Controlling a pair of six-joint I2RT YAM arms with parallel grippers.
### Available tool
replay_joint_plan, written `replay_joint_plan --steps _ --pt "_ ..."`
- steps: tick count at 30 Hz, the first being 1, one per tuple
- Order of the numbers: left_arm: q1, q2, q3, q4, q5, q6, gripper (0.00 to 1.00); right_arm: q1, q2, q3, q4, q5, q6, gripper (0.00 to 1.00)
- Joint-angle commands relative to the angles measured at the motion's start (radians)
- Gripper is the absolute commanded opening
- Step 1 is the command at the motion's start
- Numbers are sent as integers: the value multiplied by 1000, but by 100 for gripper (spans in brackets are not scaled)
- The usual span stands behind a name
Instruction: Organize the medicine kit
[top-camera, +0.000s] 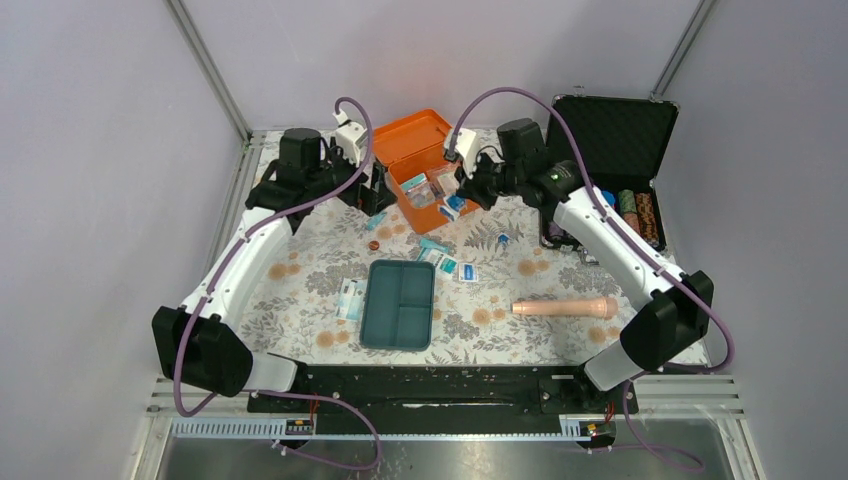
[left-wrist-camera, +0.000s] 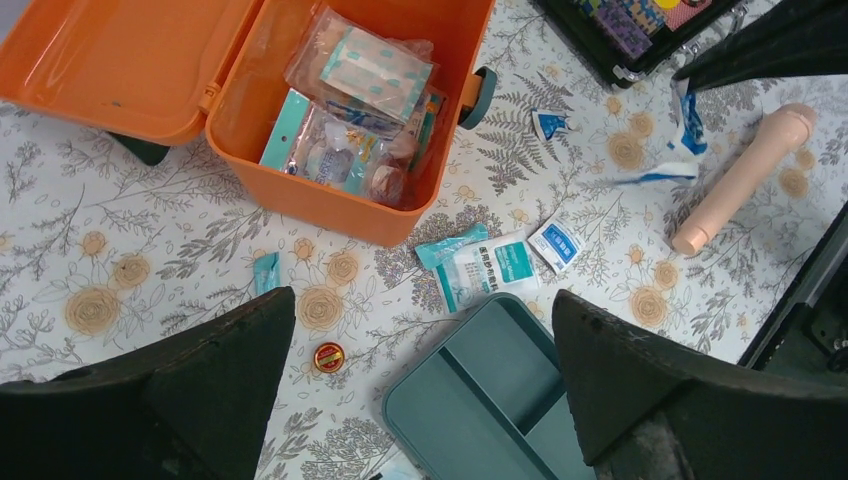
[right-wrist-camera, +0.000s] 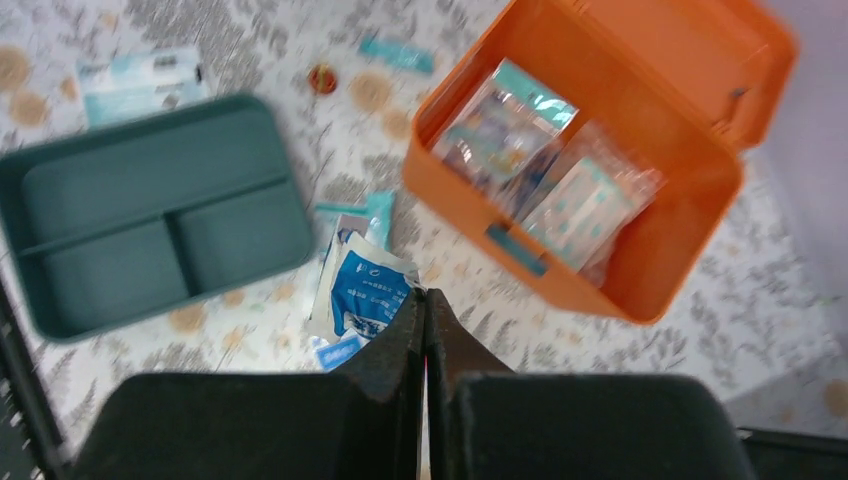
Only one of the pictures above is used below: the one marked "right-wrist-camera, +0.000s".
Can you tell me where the floral tablecloth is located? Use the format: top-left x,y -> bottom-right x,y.
1,1 -> 847,455

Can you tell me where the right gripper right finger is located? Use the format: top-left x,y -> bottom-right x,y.
426,290 -> 755,479

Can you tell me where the orange plastic medicine box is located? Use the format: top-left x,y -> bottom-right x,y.
402,1 -> 799,325

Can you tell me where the teal divided tray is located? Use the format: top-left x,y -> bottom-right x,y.
1,94 -> 316,343

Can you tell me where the teal bandage sachet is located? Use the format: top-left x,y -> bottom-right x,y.
314,190 -> 396,255

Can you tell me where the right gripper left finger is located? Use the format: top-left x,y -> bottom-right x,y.
71,290 -> 424,479

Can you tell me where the clear bag with small items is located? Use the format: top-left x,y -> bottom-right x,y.
432,59 -> 579,201

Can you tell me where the white teal dressing packet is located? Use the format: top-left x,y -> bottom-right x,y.
76,46 -> 211,127

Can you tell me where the small copper round tin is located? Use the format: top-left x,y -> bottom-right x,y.
307,63 -> 338,95

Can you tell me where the blue white wipe packet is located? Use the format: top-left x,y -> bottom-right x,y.
305,214 -> 420,371

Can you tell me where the gloves packet clear bag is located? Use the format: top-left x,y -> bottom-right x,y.
517,122 -> 665,287

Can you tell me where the small teal sachet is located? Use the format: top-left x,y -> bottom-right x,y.
358,35 -> 436,75

